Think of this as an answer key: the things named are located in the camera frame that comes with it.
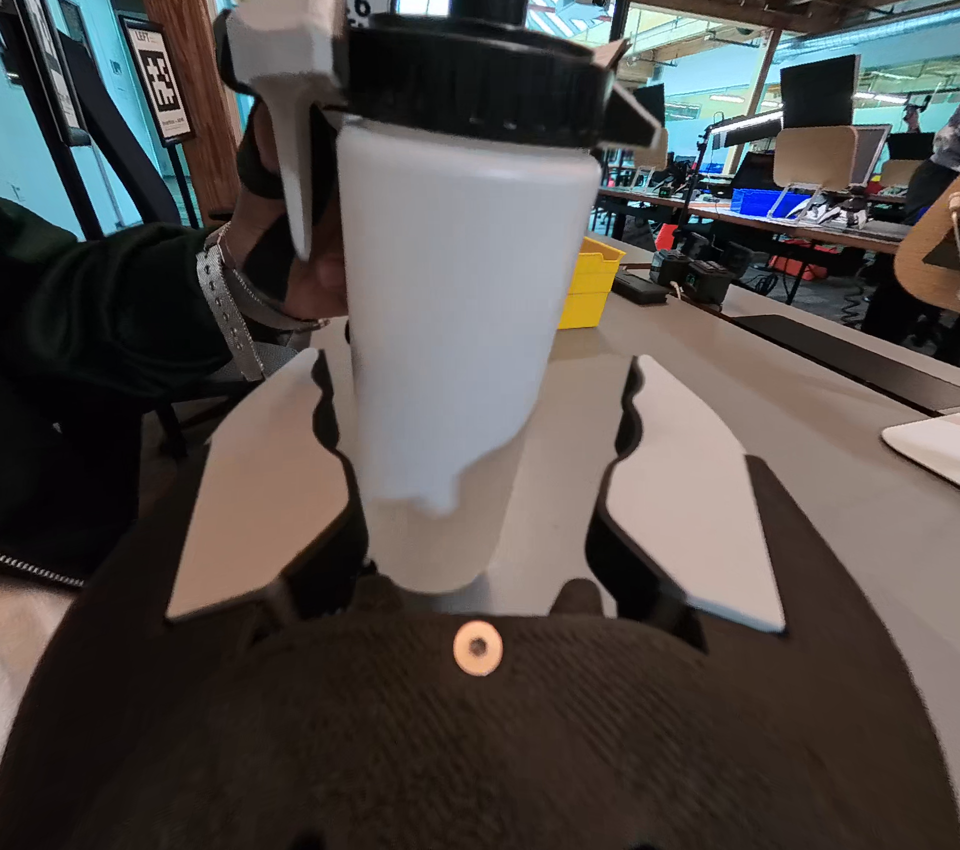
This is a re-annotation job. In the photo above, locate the black bar lamp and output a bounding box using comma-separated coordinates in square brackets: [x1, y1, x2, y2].
[701, 107, 785, 191]

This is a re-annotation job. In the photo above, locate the black framed marker sign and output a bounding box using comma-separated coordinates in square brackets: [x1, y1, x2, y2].
[118, 16, 198, 148]

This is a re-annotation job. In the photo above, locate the person's left hand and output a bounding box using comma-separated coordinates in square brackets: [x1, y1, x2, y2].
[217, 107, 354, 322]

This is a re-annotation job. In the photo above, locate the black high-back chair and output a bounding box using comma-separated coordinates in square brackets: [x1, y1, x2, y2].
[56, 31, 185, 232]

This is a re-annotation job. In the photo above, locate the black flat box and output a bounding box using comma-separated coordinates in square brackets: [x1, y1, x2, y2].
[613, 268, 671, 305]

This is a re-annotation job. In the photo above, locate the large black framed poster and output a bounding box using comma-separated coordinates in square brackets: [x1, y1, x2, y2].
[0, 0, 85, 148]

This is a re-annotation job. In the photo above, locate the yellow plastic bin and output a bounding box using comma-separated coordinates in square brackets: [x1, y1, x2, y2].
[558, 235, 627, 331]

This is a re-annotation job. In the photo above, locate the wooden post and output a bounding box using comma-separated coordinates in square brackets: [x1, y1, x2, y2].
[112, 0, 245, 225]

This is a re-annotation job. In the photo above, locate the person's white clothing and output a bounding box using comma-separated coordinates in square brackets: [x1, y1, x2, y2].
[0, 583, 76, 739]

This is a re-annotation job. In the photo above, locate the grey desk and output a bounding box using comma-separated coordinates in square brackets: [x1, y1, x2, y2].
[330, 236, 960, 850]

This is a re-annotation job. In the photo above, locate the person's left forearm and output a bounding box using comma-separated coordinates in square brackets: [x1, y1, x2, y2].
[0, 197, 234, 416]

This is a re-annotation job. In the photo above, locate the wooden book stand white base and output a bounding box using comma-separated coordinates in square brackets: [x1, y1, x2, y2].
[881, 178, 960, 489]

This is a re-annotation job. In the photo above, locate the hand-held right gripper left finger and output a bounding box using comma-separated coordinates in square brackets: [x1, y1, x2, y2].
[163, 347, 378, 625]

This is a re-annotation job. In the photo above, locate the silver wristwatch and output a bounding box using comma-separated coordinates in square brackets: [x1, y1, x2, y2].
[196, 223, 331, 382]

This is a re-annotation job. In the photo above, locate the black desk mat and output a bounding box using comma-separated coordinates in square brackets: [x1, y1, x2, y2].
[731, 312, 960, 416]

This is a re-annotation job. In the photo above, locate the wooden framed black board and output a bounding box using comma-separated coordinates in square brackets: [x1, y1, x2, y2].
[922, 212, 960, 300]

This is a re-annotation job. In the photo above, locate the black monitor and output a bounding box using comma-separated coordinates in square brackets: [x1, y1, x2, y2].
[780, 55, 862, 130]

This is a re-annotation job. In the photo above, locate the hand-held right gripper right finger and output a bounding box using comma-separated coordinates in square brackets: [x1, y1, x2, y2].
[586, 355, 789, 650]

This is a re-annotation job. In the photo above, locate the person's green jacket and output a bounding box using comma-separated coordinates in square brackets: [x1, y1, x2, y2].
[0, 370, 151, 592]

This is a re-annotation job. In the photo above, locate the blue plastic bin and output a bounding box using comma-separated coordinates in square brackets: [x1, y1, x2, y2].
[731, 188, 813, 223]

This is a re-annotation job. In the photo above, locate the white bottle with black cap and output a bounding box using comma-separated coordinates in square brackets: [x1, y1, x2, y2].
[336, 0, 618, 596]

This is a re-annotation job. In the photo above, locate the black battery charger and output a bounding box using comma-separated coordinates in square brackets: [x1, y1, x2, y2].
[648, 248, 695, 287]
[677, 261, 736, 307]

